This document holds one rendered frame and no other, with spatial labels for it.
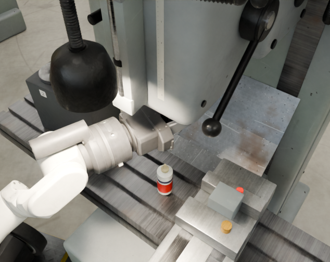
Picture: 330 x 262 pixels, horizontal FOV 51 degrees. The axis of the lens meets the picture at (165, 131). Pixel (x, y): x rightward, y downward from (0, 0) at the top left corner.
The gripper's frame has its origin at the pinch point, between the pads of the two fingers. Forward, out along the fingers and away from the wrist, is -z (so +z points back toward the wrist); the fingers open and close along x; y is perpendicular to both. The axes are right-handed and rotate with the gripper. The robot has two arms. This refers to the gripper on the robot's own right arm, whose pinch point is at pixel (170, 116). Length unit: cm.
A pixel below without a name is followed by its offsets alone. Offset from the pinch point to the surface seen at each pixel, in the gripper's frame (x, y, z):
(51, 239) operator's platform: 34, 82, 33
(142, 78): -5.6, -17.3, 8.8
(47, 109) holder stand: 36.5, 19.7, 18.2
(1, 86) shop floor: 194, 123, 28
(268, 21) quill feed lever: -10.9, -23.9, -8.6
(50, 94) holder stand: 33.4, 12.3, 16.6
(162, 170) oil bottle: 1.9, 19.9, 0.9
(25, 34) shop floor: 255, 123, -9
